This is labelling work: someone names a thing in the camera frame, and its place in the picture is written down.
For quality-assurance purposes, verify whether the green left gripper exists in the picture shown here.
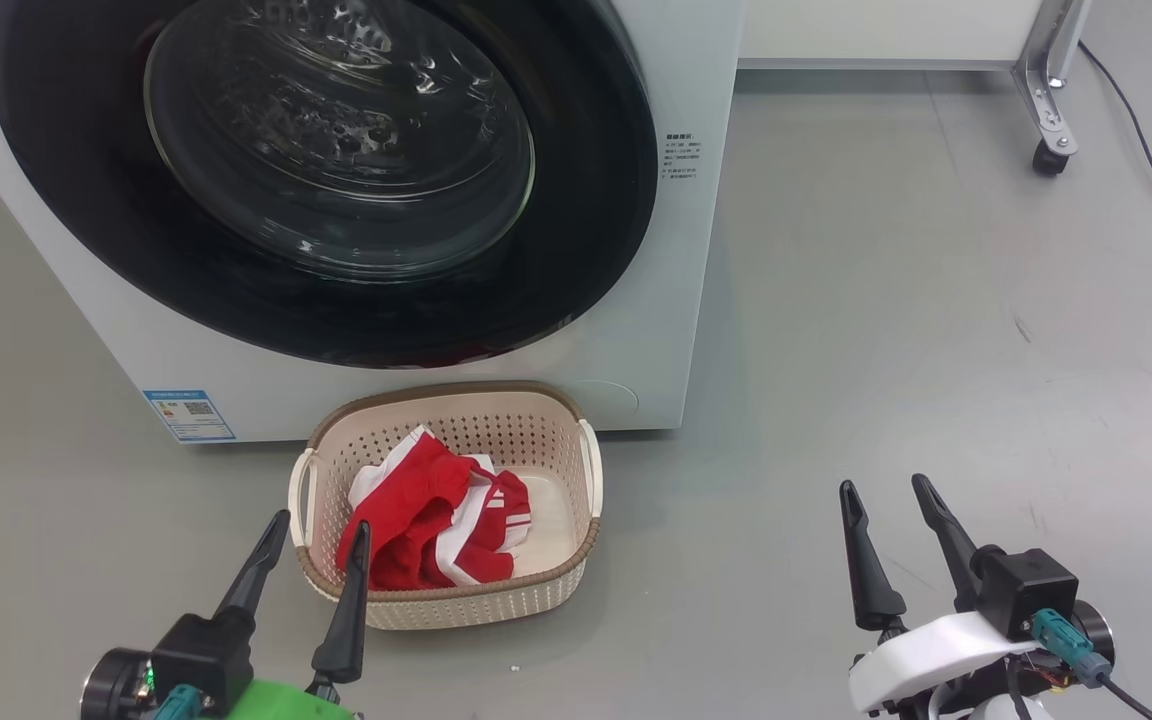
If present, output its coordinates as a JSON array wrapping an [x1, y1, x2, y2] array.
[[79, 509, 373, 720]]

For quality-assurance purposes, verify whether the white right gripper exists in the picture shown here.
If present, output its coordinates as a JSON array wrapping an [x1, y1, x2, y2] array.
[[839, 473, 1117, 720]]

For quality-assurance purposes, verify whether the red and white garment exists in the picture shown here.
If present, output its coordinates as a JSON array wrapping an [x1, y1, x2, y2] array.
[[336, 425, 533, 591]]

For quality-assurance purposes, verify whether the black round glass washer door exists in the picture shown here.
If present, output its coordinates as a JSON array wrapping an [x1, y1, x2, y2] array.
[[0, 0, 659, 369]]

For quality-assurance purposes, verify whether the beige perforated laundry basket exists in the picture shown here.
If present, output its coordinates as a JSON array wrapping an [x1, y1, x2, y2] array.
[[288, 381, 604, 631]]

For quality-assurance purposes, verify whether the white front-load washing machine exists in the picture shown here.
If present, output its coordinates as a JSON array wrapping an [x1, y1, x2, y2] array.
[[0, 0, 747, 444]]

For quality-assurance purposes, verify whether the blue energy label sticker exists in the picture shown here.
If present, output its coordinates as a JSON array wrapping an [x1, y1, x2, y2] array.
[[143, 389, 237, 444]]

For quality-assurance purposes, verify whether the small printed text label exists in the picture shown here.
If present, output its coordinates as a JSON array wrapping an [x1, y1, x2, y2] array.
[[663, 130, 705, 181]]

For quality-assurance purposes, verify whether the white panel board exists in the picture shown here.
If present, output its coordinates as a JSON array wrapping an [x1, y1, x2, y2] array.
[[736, 0, 1042, 71]]

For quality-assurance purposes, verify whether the teal left camera connector cable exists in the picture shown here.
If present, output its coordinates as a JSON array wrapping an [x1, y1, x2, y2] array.
[[151, 685, 205, 720]]

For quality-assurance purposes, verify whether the teal camera connector cable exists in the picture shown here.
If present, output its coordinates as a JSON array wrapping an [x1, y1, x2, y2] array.
[[1031, 608, 1152, 720], [151, 685, 205, 720]]

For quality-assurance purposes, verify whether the teal right camera connector cable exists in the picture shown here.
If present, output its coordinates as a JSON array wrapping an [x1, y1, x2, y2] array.
[[1031, 608, 1152, 720]]

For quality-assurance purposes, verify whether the thin black floor cable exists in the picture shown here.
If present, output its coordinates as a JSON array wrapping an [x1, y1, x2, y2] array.
[[1078, 42, 1152, 267]]

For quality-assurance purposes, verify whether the grey metal frame leg with caster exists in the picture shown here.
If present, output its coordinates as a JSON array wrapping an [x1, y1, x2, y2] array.
[[1012, 0, 1095, 178]]

